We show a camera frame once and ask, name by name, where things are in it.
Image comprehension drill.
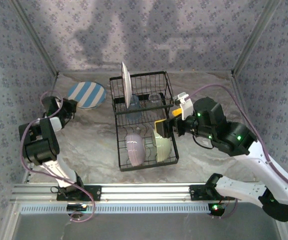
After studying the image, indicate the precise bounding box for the blue white striped plate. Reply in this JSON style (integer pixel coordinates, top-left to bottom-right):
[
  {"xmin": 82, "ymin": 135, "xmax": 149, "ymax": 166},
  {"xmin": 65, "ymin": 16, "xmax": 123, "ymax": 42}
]
[{"xmin": 67, "ymin": 81, "xmax": 107, "ymax": 110}]

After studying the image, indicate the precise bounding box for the pale green bowl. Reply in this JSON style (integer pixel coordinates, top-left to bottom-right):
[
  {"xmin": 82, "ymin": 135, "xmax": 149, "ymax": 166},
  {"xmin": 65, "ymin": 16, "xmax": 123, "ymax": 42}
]
[{"xmin": 150, "ymin": 127, "xmax": 172, "ymax": 163}]

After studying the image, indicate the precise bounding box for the clear drinking glass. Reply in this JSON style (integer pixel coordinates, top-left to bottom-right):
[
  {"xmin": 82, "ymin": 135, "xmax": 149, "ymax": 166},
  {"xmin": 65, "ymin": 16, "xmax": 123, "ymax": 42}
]
[{"xmin": 147, "ymin": 92, "xmax": 162, "ymax": 105}]

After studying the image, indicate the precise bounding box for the purple bowl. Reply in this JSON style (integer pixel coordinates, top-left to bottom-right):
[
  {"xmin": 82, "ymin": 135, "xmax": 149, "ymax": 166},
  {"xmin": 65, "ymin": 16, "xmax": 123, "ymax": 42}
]
[{"xmin": 125, "ymin": 133, "xmax": 147, "ymax": 167}]

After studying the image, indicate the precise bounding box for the black wire dish rack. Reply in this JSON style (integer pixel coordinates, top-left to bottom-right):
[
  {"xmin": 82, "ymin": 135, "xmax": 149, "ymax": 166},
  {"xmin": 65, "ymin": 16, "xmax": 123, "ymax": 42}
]
[{"xmin": 109, "ymin": 71, "xmax": 180, "ymax": 172}]

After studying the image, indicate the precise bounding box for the white orange sunburst plate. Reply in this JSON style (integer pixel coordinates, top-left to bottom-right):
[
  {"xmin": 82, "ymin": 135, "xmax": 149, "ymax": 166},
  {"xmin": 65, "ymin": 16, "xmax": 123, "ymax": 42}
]
[{"xmin": 121, "ymin": 61, "xmax": 132, "ymax": 110}]

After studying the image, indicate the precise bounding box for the blue plastic cup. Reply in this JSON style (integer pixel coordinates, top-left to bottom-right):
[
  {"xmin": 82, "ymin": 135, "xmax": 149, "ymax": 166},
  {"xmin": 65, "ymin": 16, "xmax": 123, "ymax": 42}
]
[{"xmin": 125, "ymin": 94, "xmax": 143, "ymax": 123}]

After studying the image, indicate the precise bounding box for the right small circuit board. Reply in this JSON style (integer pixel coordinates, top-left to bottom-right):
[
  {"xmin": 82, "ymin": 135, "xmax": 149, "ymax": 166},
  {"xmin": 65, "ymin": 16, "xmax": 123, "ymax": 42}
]
[{"xmin": 208, "ymin": 202, "xmax": 226, "ymax": 217}]

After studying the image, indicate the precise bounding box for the small circuit board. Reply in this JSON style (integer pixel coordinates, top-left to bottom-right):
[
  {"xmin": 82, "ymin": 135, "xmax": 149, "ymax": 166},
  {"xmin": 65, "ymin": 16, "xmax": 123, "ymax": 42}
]
[
  {"xmin": 208, "ymin": 202, "xmax": 226, "ymax": 217},
  {"xmin": 67, "ymin": 203, "xmax": 89, "ymax": 213}
]

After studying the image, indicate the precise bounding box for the left small circuit board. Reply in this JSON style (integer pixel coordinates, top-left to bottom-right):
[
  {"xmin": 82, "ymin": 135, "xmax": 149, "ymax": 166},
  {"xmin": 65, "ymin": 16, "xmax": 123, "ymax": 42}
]
[{"xmin": 67, "ymin": 203, "xmax": 89, "ymax": 213}]

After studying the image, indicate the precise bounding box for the right thin black cable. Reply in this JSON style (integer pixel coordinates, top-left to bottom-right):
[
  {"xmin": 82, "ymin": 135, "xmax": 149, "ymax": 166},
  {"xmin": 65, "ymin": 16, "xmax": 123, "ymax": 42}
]
[{"xmin": 193, "ymin": 136, "xmax": 214, "ymax": 150}]

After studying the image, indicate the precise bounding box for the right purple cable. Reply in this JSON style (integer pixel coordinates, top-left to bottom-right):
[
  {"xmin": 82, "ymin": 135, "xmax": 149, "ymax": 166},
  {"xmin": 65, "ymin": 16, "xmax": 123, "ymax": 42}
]
[{"xmin": 187, "ymin": 83, "xmax": 288, "ymax": 220}]

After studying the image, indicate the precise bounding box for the aluminium mounting rail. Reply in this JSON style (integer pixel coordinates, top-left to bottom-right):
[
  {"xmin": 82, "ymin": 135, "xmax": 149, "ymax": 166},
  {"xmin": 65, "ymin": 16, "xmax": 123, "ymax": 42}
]
[{"xmin": 11, "ymin": 183, "xmax": 267, "ymax": 204}]

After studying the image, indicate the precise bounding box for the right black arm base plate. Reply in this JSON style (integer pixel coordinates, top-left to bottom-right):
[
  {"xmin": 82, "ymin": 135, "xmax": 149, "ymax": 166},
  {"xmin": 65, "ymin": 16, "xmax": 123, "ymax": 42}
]
[{"xmin": 189, "ymin": 184, "xmax": 236, "ymax": 202}]

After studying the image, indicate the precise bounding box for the aluminium frame post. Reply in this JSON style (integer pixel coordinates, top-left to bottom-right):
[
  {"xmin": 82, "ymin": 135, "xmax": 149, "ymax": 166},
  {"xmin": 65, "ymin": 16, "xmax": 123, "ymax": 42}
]
[
  {"xmin": 231, "ymin": 0, "xmax": 283, "ymax": 76},
  {"xmin": 10, "ymin": 0, "xmax": 60, "ymax": 76}
]

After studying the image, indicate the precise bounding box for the grey slotted cable duct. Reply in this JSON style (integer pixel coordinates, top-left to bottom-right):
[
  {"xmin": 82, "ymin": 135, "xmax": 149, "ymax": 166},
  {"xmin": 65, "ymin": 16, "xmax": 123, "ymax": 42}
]
[{"xmin": 20, "ymin": 203, "xmax": 211, "ymax": 215}]

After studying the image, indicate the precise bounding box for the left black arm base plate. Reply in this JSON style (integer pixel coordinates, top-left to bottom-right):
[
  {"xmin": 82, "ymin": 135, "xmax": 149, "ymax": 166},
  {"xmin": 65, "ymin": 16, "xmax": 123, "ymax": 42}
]
[{"xmin": 56, "ymin": 184, "xmax": 102, "ymax": 202}]

